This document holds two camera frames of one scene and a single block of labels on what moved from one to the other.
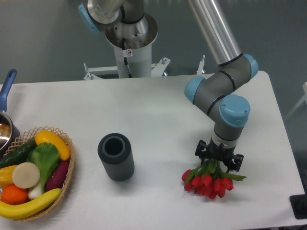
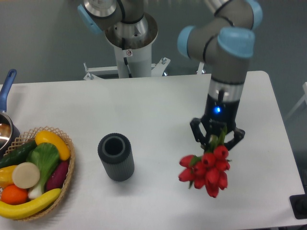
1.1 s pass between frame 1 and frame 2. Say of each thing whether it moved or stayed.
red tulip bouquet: moved
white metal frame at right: stayed
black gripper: moved
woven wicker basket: stayed
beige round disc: stayed
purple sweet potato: stayed
